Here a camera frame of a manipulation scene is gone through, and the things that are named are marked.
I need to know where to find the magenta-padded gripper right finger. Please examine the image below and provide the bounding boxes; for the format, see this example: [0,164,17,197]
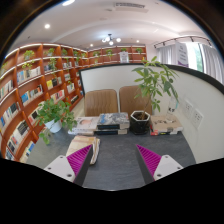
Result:
[134,143,185,186]

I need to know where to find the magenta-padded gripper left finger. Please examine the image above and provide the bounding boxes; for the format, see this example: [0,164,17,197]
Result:
[43,143,94,187]

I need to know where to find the cream and yellow striped towel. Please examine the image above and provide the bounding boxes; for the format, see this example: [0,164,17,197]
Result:
[65,134,101,166]

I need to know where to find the pothos plant in white pot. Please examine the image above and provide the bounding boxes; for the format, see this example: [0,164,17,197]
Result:
[34,97,78,146]

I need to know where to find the flat brown box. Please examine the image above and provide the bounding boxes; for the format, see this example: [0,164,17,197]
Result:
[149,114,185,136]

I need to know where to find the tall plant in black pot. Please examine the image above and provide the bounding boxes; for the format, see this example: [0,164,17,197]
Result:
[129,55,180,136]

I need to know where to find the grey book with blue spine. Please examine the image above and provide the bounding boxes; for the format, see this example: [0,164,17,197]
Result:
[93,127,129,136]
[96,112,131,131]

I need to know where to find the orange wooden bookshelf unit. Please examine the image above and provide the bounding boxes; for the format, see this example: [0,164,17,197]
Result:
[0,42,148,164]

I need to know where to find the white sheer curtains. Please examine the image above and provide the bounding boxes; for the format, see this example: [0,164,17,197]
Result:
[155,42,224,83]

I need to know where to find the small white framed sign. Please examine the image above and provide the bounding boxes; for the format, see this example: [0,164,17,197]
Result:
[119,51,130,64]

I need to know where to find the multi-bulb ceiling lamp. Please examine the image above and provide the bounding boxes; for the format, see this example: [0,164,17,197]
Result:
[101,33,123,47]

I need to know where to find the recessed ceiling lights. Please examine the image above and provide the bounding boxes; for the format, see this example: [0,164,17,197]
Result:
[44,0,94,48]

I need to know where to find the ceiling air vent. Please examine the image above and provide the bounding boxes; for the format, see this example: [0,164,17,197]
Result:
[113,2,150,13]

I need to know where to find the white wall socket plate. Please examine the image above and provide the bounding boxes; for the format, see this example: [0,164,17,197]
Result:
[183,99,194,119]
[191,108,205,130]

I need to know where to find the black track light rail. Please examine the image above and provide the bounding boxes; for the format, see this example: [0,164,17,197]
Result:
[153,35,213,48]

